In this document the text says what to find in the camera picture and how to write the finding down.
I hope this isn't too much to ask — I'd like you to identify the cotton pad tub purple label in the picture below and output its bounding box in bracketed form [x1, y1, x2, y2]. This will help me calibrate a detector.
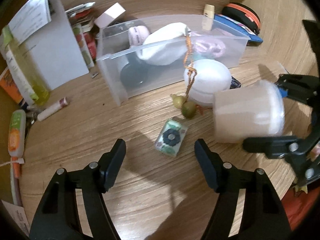
[213, 80, 285, 144]

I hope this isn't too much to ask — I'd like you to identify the white round lidded container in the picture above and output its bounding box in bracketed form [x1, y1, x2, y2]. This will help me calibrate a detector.
[188, 59, 232, 107]

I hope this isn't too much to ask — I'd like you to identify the white drawstring pouch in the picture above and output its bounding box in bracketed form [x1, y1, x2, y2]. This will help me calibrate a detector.
[136, 22, 197, 118]

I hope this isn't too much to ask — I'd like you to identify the dark green glass bottle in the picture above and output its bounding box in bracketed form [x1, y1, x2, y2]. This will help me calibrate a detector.
[120, 54, 148, 89]

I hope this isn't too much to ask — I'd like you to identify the pink round compact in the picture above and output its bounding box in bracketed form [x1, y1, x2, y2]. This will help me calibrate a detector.
[128, 25, 150, 47]

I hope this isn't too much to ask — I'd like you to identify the printed receipt paper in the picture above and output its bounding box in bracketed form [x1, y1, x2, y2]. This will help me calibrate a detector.
[1, 200, 30, 236]

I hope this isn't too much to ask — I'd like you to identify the orange white pen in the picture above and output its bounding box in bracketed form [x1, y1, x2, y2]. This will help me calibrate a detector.
[10, 157, 23, 206]

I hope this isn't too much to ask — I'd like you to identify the blue patchwork pouch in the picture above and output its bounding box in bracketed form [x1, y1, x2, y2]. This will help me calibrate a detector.
[214, 14, 263, 45]

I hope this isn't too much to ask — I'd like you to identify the blue foil sachet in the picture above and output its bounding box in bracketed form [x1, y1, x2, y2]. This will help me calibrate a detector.
[230, 76, 241, 89]

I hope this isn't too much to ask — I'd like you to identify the orange-green cream tube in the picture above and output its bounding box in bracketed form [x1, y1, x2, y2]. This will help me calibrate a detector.
[8, 109, 26, 158]

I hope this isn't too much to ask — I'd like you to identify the black orange round case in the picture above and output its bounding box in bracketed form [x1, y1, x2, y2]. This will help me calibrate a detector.
[221, 2, 261, 35]

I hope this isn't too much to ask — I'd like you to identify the pink lip balm stick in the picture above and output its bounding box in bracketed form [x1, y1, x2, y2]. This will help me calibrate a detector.
[37, 97, 69, 121]

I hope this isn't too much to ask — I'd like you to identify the cream lotion bottle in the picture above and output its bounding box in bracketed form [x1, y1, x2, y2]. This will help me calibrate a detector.
[202, 4, 215, 31]

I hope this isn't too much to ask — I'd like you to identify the yellow-green spray bottle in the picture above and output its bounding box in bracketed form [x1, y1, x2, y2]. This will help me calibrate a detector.
[2, 25, 50, 106]

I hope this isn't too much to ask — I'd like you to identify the orange snack packet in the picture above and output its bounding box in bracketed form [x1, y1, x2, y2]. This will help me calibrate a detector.
[0, 67, 25, 106]

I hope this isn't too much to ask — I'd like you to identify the clear plastic storage bin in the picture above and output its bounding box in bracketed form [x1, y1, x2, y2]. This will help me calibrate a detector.
[97, 15, 249, 105]

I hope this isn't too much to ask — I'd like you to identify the folded white paper sheet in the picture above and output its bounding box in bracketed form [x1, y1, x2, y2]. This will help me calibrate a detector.
[8, 0, 88, 90]

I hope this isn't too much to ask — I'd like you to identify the small white cardboard box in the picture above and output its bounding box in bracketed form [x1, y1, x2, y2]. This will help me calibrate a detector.
[94, 3, 126, 28]

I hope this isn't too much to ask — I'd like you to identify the stack of booklets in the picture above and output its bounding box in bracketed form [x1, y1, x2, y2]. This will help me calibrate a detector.
[65, 2, 97, 69]

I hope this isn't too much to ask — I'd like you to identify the white string with tag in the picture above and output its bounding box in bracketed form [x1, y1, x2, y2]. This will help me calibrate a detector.
[0, 157, 25, 168]

